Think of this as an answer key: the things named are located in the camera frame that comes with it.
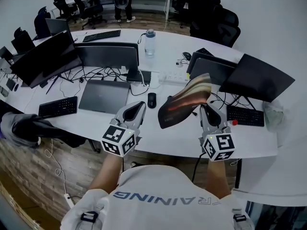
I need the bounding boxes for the dark jacket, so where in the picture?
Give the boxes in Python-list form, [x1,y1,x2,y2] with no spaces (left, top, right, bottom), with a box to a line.
[0,111,86,149]

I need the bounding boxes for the person's white shirt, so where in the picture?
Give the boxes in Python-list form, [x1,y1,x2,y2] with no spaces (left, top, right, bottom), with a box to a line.
[59,164,255,230]

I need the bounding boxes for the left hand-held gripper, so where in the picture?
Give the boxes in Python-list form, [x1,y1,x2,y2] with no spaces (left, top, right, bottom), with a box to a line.
[101,101,147,158]

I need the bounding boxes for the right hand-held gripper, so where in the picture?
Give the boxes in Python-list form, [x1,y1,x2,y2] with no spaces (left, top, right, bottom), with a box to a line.
[198,103,236,162]

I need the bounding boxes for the white floor cable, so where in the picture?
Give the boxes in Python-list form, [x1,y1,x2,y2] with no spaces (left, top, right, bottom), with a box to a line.
[45,138,68,195]

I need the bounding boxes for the black docking box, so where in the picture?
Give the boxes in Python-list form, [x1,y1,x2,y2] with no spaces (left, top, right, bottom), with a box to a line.
[126,69,152,83]

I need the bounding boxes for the dark streaked mouse pad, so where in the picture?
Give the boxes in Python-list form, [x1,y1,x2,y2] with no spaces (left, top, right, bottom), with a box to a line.
[157,72,213,130]

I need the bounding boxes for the crumpled clear plastic bag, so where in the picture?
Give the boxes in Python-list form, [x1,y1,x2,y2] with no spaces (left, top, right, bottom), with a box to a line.
[262,100,285,132]

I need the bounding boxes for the large black monitor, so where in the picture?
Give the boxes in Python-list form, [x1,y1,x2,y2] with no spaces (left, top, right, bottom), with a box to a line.
[10,30,83,89]

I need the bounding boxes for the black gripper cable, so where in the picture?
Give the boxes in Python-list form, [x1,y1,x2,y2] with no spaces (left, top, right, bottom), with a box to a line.
[191,151,207,184]

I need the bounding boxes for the tangled black desk cables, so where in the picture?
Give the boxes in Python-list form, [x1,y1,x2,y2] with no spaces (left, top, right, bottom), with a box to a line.
[59,67,130,98]

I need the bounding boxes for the white charger cable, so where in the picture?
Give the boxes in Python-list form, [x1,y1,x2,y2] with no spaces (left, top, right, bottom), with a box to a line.
[137,69,151,88]

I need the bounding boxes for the person's left forearm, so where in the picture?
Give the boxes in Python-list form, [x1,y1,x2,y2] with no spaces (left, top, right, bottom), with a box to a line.
[88,153,123,195]

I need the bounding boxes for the black keyboard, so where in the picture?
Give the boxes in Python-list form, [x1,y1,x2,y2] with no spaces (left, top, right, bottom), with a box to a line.
[82,29,121,43]
[196,47,214,57]
[38,96,78,119]
[226,104,265,127]

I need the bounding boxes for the black strap buckle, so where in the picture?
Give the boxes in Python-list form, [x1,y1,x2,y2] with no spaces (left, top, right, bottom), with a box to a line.
[232,214,248,223]
[80,211,99,224]

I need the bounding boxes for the black office chair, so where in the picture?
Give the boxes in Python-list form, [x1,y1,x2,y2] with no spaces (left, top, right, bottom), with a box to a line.
[11,27,36,55]
[81,3,108,30]
[172,0,221,29]
[189,4,242,48]
[52,0,79,23]
[34,6,52,39]

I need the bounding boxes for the person's right forearm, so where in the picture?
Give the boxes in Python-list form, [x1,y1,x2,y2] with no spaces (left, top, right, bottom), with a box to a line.
[205,159,231,200]

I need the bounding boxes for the white floor power strip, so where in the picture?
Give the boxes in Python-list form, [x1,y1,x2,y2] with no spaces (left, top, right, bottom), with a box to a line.
[63,193,75,209]

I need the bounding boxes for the clear water bottle blue cap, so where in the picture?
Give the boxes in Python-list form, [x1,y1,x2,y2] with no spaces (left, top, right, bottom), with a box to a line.
[144,28,156,58]

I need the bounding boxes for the closed grey laptop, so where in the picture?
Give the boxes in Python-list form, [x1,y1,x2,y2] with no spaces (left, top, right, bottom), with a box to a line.
[78,79,131,115]

